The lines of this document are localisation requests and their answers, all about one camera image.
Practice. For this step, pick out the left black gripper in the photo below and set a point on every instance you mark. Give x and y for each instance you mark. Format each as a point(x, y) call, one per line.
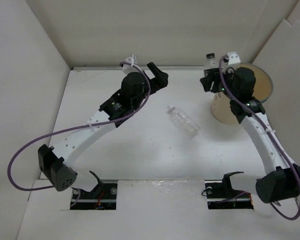
point(160, 80)

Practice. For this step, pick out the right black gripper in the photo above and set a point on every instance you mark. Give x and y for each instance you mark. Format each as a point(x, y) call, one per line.
point(206, 81)

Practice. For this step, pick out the beige bin with grey rim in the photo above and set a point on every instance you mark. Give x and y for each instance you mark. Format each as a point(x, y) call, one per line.
point(228, 111)

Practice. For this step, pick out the black label plastic bottle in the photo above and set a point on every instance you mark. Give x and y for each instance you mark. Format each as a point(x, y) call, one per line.
point(211, 66)

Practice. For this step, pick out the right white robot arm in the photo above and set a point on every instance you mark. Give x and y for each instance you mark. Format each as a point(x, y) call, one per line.
point(282, 174)

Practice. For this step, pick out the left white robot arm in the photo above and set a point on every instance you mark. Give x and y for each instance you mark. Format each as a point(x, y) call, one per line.
point(56, 162)

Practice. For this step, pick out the clear ribbed plastic bottle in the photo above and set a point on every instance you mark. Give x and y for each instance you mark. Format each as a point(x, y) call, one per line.
point(183, 122)

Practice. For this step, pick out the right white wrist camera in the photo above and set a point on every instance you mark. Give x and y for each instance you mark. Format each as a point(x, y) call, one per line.
point(232, 59)

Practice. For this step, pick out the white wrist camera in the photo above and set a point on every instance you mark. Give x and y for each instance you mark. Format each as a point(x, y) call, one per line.
point(232, 59)
point(128, 65)

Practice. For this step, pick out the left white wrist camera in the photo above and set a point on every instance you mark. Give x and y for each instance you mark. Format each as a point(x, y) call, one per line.
point(128, 65)

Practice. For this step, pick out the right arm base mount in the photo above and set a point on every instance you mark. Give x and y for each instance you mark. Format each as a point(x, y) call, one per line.
point(221, 195)

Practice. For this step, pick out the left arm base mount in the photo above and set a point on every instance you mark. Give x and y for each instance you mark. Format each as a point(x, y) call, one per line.
point(102, 197)

